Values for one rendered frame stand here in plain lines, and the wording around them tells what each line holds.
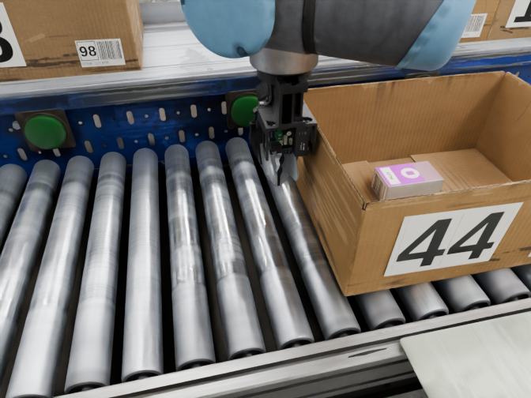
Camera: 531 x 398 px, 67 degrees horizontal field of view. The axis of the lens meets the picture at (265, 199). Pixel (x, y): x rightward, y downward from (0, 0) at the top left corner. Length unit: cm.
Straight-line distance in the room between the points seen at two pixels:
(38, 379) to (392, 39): 52
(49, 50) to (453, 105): 75
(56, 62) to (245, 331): 61
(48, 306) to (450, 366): 52
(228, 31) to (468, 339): 46
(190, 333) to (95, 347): 12
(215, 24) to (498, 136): 63
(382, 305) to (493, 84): 47
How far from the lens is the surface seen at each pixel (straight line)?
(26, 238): 75
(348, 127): 75
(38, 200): 82
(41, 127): 86
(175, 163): 81
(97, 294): 61
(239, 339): 53
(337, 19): 34
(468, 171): 84
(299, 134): 55
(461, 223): 55
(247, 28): 35
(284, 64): 50
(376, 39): 34
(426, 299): 60
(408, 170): 73
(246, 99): 82
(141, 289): 60
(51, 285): 65
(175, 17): 117
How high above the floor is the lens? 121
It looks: 41 degrees down
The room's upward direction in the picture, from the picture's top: straight up
